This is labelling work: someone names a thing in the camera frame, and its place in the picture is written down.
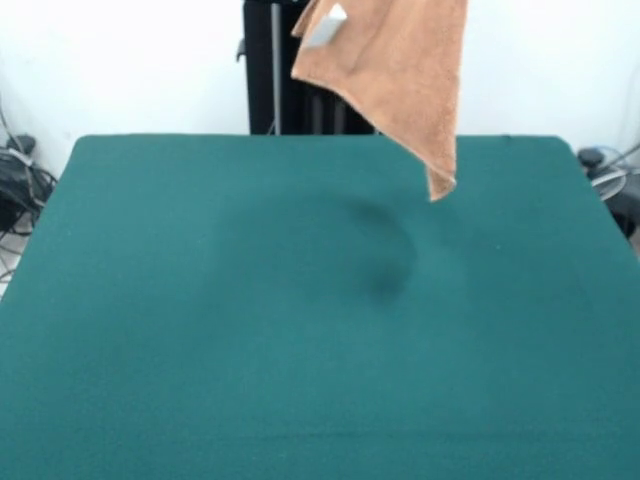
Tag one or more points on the tan terry towel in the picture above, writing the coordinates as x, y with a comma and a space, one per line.
400, 75

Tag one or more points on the dark green table cloth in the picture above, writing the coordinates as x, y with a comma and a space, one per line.
150, 300

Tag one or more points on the black equipment box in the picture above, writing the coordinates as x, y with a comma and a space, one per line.
627, 215

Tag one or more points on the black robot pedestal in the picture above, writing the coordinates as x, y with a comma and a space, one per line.
265, 75

